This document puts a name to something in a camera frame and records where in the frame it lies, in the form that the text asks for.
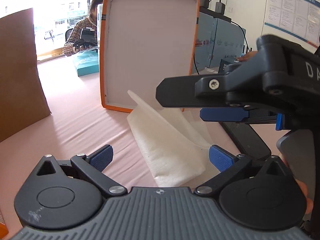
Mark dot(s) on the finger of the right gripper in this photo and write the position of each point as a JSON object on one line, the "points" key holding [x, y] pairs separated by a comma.
{"points": [[247, 115]]}

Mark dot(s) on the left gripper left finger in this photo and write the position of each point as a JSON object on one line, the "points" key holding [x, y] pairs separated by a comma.
{"points": [[90, 169]]}

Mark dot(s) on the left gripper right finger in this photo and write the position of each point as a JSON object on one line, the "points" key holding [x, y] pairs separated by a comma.
{"points": [[231, 167]]}

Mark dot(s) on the person's right hand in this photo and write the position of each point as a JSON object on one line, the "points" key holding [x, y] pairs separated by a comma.
{"points": [[303, 187]]}

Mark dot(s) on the blue partition cabinet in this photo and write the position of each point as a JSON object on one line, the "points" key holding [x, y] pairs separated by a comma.
{"points": [[218, 39]]}

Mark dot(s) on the large brown cardboard box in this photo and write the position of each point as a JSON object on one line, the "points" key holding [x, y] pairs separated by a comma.
{"points": [[23, 102]]}

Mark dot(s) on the teal flat box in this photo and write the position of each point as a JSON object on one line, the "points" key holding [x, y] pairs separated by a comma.
{"points": [[86, 62]]}

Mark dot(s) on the orange shoe box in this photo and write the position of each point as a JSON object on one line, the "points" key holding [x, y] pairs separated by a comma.
{"points": [[3, 230]]}

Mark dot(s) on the seated person in plaid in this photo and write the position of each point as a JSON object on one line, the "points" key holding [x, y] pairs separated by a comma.
{"points": [[90, 21]]}

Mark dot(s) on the orange shoe box lid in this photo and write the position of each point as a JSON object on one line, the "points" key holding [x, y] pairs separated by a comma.
{"points": [[142, 42]]}

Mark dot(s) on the wall information poster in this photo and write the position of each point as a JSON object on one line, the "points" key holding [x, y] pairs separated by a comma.
{"points": [[298, 18]]}

